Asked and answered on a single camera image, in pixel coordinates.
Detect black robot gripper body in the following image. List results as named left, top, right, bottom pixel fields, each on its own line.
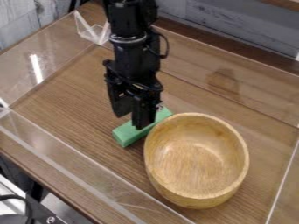
left=102, top=31, right=171, bottom=112

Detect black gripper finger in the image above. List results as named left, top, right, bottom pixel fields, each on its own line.
left=132, top=95, right=156, bottom=130
left=107, top=83, right=132, bottom=117

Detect green rectangular block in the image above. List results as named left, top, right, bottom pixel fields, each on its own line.
left=112, top=107, right=174, bottom=148

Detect light wooden bowl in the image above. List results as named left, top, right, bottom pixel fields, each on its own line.
left=144, top=113, right=250, bottom=209

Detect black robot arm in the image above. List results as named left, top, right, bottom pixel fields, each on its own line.
left=103, top=0, right=170, bottom=130

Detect clear acrylic corner bracket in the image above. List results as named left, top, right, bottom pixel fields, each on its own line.
left=74, top=10, right=111, bottom=46

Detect clear acrylic tray wall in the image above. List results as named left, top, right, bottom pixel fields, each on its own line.
left=0, top=16, right=299, bottom=224

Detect black cable lower left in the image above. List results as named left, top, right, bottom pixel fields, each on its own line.
left=0, top=193, right=36, bottom=224

